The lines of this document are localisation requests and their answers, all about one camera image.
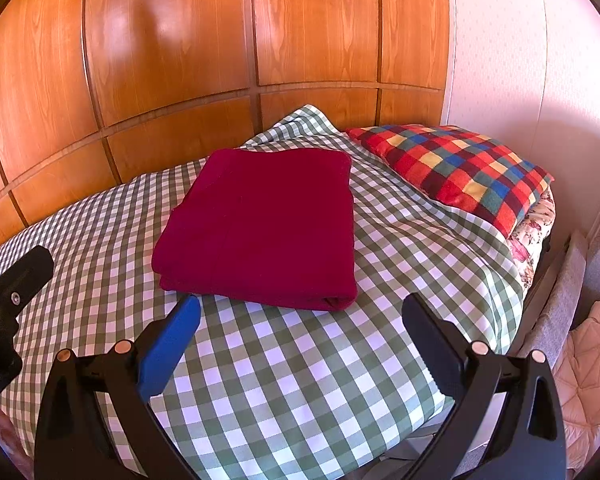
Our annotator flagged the green white checkered bedsheet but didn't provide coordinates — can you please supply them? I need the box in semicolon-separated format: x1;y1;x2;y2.
0;105;526;479

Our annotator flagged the floral mattress edge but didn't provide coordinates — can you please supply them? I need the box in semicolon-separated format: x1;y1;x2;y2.
507;188;556;292

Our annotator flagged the grey bed frame rail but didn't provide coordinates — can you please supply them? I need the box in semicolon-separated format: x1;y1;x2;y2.
455;231;588;476

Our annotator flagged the dark red garment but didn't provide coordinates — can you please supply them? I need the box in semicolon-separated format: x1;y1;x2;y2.
151;148;358;311

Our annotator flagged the pink quilted blanket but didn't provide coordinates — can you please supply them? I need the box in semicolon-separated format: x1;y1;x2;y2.
553;301;600;472

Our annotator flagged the wooden panelled headboard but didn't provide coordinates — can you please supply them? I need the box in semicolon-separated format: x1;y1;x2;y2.
0;0;450;245

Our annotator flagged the multicolour plaid pillow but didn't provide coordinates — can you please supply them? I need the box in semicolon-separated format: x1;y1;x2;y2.
346;124;554;236

